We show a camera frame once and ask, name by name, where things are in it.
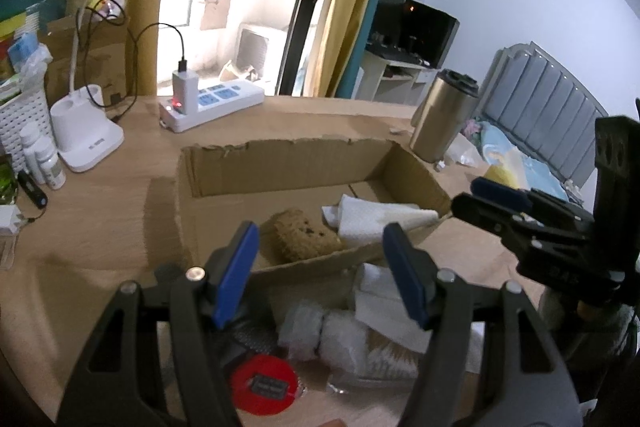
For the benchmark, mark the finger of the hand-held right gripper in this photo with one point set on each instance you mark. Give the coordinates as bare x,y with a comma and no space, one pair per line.
500,193
480,212

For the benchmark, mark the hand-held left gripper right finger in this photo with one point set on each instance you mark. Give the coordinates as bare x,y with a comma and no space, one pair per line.
406,279

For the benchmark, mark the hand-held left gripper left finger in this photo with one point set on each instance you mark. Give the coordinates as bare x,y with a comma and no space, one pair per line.
239,267

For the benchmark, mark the brown sponge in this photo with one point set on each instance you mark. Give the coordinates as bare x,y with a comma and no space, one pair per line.
300,237

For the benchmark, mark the dark mesh scourer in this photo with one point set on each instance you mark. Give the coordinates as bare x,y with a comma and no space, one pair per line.
252,336

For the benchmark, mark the white fluffy cloth roll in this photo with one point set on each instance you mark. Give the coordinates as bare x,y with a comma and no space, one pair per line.
340,342

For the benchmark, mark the cardboard box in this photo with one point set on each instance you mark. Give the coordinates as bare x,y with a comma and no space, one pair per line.
280,167

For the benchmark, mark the red round pad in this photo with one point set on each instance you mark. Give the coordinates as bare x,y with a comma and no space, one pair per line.
245,382

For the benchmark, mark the grey soft cloth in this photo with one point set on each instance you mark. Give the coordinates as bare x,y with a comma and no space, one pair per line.
600,323

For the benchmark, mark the yellow tissue box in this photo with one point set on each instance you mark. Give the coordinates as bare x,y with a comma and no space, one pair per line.
502,174

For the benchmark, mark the blue printed blanket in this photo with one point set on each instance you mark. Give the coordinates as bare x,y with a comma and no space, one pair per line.
535,172

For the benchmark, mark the crumpled clear plastic wrap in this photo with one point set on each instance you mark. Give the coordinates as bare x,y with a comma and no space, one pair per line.
462,152

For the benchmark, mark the pink cloth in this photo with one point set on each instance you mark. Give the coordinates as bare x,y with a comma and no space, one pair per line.
472,128

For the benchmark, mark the steel tumbler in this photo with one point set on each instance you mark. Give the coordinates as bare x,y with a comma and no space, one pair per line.
442,122

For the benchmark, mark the grey padded headboard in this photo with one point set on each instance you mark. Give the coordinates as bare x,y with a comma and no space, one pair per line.
545,102

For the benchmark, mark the white power strip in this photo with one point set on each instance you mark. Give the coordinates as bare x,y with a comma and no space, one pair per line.
225,99

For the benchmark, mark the white computer desk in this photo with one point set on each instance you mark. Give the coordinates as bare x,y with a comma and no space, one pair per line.
372,77

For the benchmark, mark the white charger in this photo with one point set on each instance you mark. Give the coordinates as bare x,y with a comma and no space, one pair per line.
184,94

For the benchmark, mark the black monitor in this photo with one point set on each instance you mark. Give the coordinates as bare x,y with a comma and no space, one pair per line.
415,29

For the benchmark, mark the cardboard scrap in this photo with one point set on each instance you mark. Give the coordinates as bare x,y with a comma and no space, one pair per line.
235,72

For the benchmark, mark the white desk lamp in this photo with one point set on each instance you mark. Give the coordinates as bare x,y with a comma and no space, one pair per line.
85,142

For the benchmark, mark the outdoor air conditioner unit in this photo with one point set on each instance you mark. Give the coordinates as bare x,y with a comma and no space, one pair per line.
257,52

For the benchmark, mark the black pen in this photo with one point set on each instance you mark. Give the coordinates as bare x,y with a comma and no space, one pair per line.
32,192

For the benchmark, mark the white plug adapter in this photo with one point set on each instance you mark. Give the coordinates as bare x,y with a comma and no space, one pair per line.
7,219

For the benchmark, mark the brown paper bag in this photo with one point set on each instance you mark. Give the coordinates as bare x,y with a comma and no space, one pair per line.
100,67

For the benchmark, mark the green packet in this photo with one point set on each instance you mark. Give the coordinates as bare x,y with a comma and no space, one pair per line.
6,182

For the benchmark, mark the white plastic basket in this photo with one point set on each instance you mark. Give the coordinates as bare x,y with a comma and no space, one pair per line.
22,122

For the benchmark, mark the yellow pink toy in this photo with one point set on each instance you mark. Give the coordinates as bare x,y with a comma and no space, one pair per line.
107,2

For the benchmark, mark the blue white packet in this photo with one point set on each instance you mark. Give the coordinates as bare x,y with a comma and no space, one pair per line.
27,54

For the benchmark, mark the pack of scouring sponges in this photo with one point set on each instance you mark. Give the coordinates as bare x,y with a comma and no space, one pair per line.
15,26

